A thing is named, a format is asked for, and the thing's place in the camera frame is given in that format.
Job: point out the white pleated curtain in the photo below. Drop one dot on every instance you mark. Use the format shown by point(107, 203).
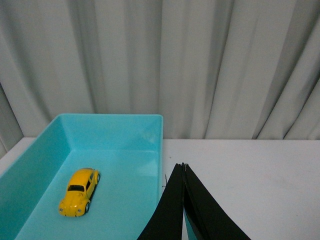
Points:
point(214, 69)

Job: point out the yellow beetle toy car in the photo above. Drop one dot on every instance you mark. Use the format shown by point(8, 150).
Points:
point(79, 192)

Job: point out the turquoise plastic bin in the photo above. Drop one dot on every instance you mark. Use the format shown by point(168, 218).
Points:
point(127, 151)

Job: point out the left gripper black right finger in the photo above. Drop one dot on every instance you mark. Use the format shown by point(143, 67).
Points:
point(204, 217)

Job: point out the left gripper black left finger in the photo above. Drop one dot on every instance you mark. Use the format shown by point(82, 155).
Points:
point(166, 222)

